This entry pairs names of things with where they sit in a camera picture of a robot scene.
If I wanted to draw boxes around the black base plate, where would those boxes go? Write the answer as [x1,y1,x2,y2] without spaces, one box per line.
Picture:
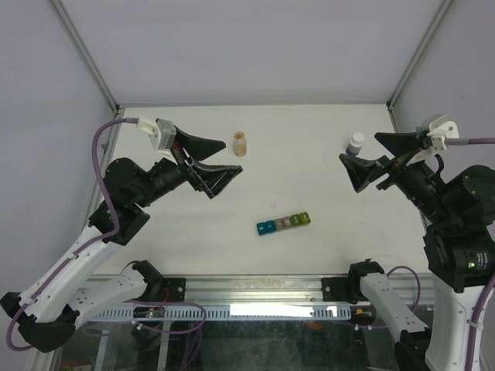
[321,277,366,305]
[149,277,186,303]

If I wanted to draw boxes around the right aluminium frame post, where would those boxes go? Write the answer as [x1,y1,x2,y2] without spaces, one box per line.
[387,0,456,111]

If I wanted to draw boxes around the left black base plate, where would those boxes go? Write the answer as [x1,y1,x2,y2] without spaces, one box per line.
[149,277,186,303]

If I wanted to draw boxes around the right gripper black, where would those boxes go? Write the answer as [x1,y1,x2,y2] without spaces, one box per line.
[340,130,456,227]

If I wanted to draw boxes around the white pill bottle blue label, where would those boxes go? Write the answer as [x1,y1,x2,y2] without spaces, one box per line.
[346,133,364,156]

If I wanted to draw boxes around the clear bottle yellow capsules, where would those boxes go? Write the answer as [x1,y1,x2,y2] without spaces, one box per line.
[233,137,247,157]

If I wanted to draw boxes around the aluminium frame post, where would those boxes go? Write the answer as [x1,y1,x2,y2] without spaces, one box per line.
[47,0,119,113]
[387,0,456,111]

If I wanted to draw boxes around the weekly pill organizer strip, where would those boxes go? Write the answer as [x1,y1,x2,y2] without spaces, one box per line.
[256,212,312,237]

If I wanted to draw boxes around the left aluminium frame post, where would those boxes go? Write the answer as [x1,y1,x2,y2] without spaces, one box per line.
[47,0,119,113]

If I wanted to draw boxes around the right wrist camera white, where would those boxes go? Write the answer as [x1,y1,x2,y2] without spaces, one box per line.
[407,114,459,165]

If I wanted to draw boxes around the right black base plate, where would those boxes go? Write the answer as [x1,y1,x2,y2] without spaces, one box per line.
[321,277,366,305]

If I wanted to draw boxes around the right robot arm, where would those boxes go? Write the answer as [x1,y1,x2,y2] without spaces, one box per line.
[340,131,494,370]

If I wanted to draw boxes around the white slotted cable duct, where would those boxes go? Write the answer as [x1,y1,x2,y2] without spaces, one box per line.
[91,303,351,322]

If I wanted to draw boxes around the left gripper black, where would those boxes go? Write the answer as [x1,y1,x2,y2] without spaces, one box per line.
[135,126,243,209]

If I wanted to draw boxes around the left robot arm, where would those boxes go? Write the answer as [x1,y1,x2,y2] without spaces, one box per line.
[1,126,243,352]

